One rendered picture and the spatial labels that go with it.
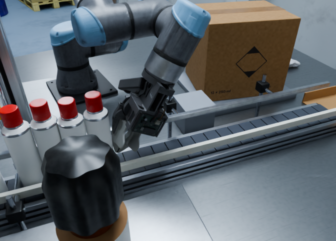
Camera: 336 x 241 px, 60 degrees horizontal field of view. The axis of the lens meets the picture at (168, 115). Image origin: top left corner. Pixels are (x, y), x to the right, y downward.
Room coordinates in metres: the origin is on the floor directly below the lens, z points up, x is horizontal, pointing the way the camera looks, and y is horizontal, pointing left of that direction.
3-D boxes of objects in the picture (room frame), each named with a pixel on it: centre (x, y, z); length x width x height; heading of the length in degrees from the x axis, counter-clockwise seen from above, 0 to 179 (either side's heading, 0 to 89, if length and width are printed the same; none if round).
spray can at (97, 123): (0.51, 0.15, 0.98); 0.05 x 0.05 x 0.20
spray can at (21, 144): (0.45, 0.30, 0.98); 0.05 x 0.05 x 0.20
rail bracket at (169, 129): (0.65, -0.01, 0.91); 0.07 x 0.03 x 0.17; 21
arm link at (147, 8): (0.64, 0.03, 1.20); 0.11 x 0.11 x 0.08; 28
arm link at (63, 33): (1.00, 0.34, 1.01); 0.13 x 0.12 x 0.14; 118
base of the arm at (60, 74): (0.99, 0.35, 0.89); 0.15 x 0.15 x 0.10
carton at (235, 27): (1.00, -0.24, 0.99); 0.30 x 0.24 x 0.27; 102
